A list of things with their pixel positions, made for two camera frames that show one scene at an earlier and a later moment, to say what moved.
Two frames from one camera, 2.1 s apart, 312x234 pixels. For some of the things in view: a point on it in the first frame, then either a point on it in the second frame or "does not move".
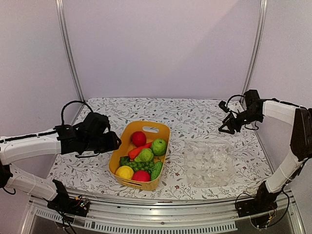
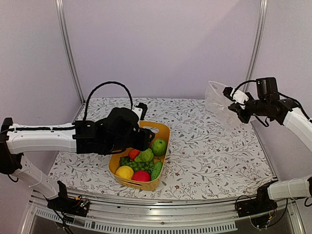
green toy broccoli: (124, 161) does not move
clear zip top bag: (209, 163) -> (217, 102)
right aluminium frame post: (263, 6) does not move
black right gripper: (230, 126) -> (236, 107)
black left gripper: (113, 143) -> (144, 143)
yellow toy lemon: (125, 172) does not move
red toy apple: (141, 176) does not move
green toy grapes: (142, 165) does not move
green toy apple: (159, 147) does not move
